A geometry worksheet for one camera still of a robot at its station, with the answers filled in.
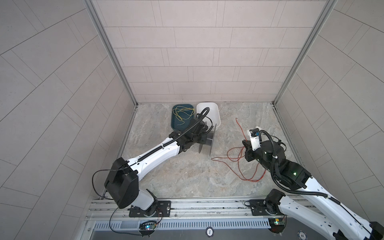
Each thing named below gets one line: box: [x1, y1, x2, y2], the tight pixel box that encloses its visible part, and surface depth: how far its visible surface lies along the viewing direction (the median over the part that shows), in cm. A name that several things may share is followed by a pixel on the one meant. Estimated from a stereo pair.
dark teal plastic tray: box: [171, 104, 195, 131], surface depth 108 cm
